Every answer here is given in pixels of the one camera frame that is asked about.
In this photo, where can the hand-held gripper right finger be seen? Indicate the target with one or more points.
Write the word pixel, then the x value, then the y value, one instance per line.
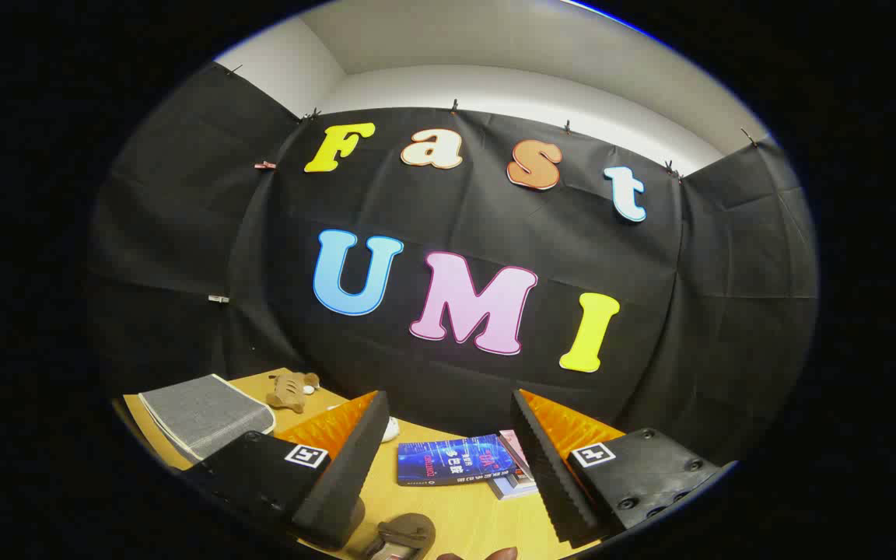
pixel 553 482

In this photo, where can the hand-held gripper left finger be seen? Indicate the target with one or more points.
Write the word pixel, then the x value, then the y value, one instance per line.
pixel 343 482

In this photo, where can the grey fabric storage box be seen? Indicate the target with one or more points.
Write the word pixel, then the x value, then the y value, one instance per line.
pixel 207 412

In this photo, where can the grey book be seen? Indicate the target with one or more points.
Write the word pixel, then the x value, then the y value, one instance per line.
pixel 510 490

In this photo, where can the pink book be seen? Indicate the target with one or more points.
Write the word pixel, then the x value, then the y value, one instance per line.
pixel 514 451

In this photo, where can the white plush toy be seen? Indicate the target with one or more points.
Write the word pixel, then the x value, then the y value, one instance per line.
pixel 391 429

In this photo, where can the brown plush toy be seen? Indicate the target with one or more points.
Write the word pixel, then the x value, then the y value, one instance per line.
pixel 288 393

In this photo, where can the blue book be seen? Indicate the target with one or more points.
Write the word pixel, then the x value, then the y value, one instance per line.
pixel 448 460

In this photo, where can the black backdrop cloth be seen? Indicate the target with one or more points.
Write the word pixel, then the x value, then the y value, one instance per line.
pixel 417 202

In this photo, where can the pink clip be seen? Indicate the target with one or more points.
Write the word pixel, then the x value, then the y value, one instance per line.
pixel 265 165

